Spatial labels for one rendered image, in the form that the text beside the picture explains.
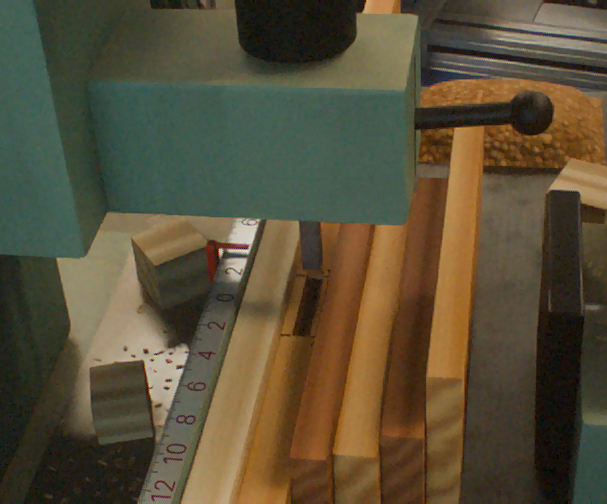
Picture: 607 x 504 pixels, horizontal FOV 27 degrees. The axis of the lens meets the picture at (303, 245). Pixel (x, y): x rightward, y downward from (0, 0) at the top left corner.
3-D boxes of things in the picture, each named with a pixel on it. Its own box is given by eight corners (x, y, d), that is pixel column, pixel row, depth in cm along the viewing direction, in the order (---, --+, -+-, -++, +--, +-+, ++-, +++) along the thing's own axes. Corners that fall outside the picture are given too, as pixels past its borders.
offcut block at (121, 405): (151, 399, 75) (143, 358, 73) (154, 437, 73) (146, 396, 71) (97, 407, 75) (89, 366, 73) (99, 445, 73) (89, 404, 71)
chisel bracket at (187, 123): (409, 257, 55) (408, 89, 50) (104, 241, 57) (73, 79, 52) (422, 165, 61) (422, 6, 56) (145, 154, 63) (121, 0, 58)
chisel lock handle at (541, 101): (552, 145, 53) (555, 105, 52) (401, 140, 54) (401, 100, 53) (552, 121, 55) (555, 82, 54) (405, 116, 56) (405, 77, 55)
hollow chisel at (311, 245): (320, 271, 60) (315, 186, 57) (302, 270, 60) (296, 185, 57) (323, 260, 61) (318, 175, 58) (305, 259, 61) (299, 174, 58)
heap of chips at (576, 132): (605, 170, 75) (609, 130, 73) (398, 162, 77) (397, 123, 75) (601, 98, 81) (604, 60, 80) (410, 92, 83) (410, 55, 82)
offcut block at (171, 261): (190, 260, 86) (184, 215, 84) (216, 289, 84) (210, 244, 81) (137, 280, 85) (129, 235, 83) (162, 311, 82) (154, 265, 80)
